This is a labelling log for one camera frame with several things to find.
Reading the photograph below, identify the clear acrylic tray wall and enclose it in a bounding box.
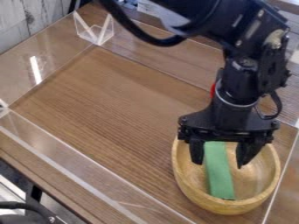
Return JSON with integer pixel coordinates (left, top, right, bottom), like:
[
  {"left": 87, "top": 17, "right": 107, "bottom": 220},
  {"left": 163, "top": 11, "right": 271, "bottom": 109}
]
[{"left": 0, "top": 100, "right": 194, "bottom": 224}]

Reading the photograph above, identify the black table clamp mount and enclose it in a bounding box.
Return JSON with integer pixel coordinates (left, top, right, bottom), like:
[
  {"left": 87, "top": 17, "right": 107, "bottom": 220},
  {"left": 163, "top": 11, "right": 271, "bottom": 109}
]
[{"left": 23, "top": 185, "right": 70, "bottom": 224}]

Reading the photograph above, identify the black cable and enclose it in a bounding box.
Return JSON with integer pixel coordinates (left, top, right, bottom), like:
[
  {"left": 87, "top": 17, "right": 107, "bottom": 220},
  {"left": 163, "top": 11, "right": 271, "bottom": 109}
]
[{"left": 0, "top": 200, "right": 34, "bottom": 214}]

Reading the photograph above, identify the brown wooden bowl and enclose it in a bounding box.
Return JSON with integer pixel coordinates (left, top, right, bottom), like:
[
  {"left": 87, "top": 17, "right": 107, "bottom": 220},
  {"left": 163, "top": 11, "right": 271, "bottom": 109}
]
[{"left": 173, "top": 139, "right": 281, "bottom": 215}]

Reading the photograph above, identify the clear acrylic corner bracket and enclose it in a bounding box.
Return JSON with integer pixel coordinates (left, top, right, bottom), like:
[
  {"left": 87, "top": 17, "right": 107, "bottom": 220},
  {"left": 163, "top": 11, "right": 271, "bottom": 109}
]
[{"left": 72, "top": 12, "right": 115, "bottom": 46}]

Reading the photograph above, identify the red knitted strawberry toy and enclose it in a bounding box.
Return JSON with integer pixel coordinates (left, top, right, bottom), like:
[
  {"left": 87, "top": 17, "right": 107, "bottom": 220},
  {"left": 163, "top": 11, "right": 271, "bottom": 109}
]
[{"left": 210, "top": 82, "right": 217, "bottom": 99}]

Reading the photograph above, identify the green rectangular block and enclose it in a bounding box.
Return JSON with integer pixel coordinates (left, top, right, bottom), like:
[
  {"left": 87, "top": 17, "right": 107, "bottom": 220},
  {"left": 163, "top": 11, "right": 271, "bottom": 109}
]
[{"left": 205, "top": 142, "right": 237, "bottom": 200}]

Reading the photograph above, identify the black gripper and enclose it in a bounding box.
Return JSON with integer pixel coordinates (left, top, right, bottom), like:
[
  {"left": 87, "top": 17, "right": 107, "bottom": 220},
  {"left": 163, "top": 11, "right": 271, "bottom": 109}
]
[{"left": 178, "top": 87, "right": 282, "bottom": 169}]

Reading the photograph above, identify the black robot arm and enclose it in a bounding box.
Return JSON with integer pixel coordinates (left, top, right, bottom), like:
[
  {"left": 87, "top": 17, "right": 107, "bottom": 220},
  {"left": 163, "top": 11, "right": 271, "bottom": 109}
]
[{"left": 98, "top": 0, "right": 291, "bottom": 166}]

